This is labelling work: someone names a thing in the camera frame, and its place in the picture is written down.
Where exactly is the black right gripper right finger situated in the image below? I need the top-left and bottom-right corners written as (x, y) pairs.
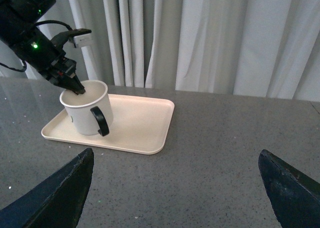
top-left (258, 149), bottom-right (320, 227)

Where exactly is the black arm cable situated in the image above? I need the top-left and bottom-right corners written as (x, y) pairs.
top-left (0, 20), bottom-right (76, 73)

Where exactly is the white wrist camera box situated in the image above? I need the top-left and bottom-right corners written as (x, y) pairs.
top-left (69, 29), bottom-right (93, 48)

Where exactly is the white smiley mug black handle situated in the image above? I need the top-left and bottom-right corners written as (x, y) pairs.
top-left (59, 80), bottom-right (114, 137)

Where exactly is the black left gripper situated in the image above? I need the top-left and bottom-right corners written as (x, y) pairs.
top-left (9, 27), bottom-right (86, 95)

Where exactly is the grey pleated curtain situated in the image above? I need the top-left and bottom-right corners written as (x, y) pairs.
top-left (0, 0), bottom-right (320, 100)

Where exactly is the cream rectangular plastic tray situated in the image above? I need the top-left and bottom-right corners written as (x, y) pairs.
top-left (41, 94), bottom-right (175, 155)

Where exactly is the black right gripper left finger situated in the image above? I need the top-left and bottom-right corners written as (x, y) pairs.
top-left (0, 148), bottom-right (94, 227)

